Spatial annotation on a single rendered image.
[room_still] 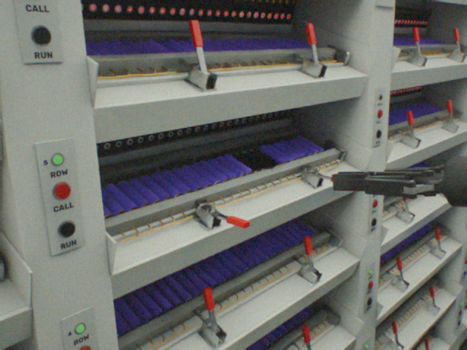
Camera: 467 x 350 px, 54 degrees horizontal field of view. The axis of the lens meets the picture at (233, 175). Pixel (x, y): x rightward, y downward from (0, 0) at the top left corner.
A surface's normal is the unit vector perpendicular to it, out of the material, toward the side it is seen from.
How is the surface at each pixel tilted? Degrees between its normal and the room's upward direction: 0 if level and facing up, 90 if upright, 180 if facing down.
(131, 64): 110
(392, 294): 20
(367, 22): 90
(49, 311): 90
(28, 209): 90
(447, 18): 90
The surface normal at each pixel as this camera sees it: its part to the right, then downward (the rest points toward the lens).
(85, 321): 0.72, 0.16
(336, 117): -0.70, 0.21
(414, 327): 0.22, -0.85
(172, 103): 0.68, 0.49
